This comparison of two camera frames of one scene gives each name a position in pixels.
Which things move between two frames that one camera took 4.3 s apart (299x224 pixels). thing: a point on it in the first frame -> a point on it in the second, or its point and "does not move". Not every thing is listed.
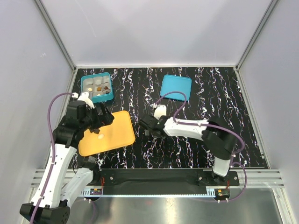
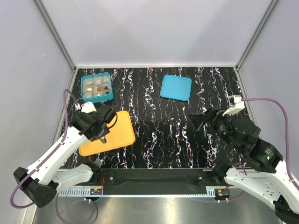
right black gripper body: (153, 135) -> (220, 124)
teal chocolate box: (99, 86) does not move
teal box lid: (171, 83) does not move
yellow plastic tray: (119, 133) does not move
